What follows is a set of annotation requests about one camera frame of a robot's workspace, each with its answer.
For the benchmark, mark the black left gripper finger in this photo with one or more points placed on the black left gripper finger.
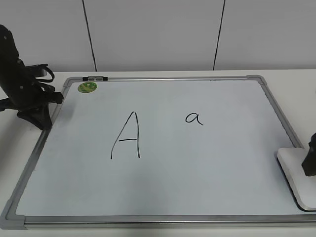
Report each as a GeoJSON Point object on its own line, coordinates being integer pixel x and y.
{"type": "Point", "coordinates": [44, 118]}
{"type": "Point", "coordinates": [35, 117]}

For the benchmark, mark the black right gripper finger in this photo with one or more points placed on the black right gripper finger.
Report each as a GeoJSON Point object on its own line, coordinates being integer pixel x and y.
{"type": "Point", "coordinates": [309, 163]}

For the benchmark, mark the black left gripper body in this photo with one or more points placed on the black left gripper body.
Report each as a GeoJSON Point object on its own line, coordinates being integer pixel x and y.
{"type": "Point", "coordinates": [23, 90]}

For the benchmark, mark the white whiteboard eraser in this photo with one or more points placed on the white whiteboard eraser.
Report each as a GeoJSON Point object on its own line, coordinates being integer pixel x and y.
{"type": "Point", "coordinates": [302, 186]}

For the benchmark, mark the round green magnet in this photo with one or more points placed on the round green magnet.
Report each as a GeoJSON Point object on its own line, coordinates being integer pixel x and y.
{"type": "Point", "coordinates": [87, 87]}

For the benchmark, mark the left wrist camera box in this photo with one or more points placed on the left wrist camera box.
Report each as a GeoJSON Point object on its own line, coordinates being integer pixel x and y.
{"type": "Point", "coordinates": [39, 70]}

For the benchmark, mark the white magnetic whiteboard grey frame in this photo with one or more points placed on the white magnetic whiteboard grey frame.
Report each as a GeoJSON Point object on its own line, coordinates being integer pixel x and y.
{"type": "Point", "coordinates": [182, 151]}

